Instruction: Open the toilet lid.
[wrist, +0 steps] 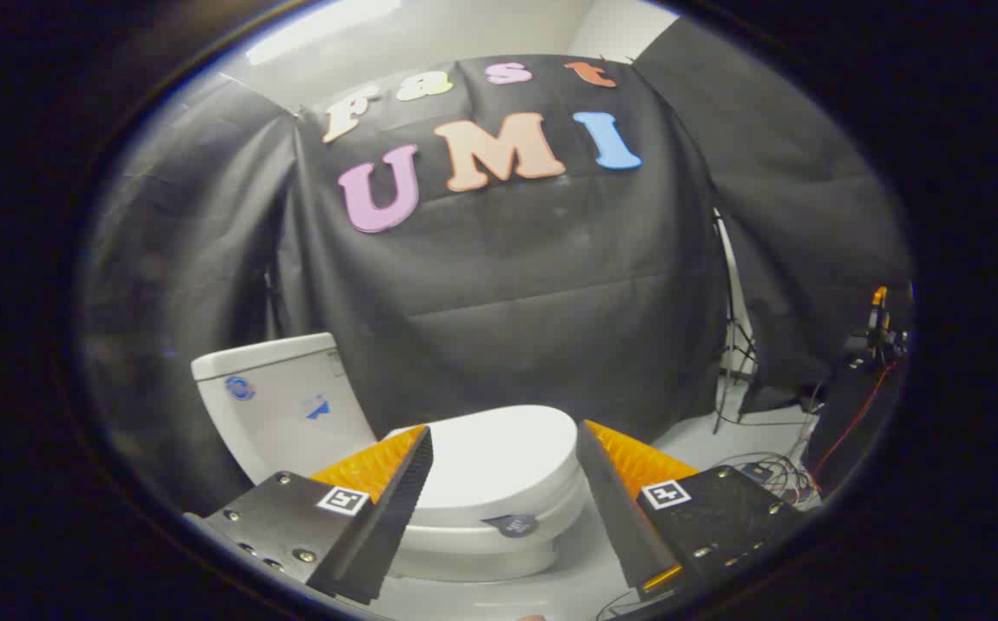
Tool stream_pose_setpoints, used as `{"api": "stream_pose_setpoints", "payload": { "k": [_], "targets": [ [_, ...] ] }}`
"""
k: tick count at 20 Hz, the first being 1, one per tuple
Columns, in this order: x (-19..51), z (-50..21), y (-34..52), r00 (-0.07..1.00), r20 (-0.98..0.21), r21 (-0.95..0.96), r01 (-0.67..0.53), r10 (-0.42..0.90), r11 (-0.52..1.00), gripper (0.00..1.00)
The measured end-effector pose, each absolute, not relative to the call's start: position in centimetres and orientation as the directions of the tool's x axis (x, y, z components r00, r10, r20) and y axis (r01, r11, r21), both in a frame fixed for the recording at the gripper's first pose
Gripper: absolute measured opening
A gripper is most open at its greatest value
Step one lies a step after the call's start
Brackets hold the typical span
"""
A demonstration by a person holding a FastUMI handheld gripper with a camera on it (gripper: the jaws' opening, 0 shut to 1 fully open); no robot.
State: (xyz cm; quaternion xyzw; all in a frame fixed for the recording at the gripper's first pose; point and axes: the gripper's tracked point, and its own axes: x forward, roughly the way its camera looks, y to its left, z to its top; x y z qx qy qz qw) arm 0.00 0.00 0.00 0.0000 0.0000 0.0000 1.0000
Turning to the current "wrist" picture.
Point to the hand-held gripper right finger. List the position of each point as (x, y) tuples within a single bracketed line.
[(624, 517)]

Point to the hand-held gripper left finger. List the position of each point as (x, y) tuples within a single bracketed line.
[(386, 526)]

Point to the white toilet lid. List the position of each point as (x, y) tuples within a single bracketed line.
[(498, 457)]

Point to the white toilet bowl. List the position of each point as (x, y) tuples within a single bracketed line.
[(481, 565)]

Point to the white toilet tank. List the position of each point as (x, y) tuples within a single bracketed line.
[(291, 414)]

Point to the small black floor device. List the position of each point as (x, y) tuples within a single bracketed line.
[(757, 471)]

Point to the black backdrop cloth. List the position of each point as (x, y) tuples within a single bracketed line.
[(507, 276)]

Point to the orange tipped tool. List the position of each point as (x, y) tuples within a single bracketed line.
[(878, 297)]

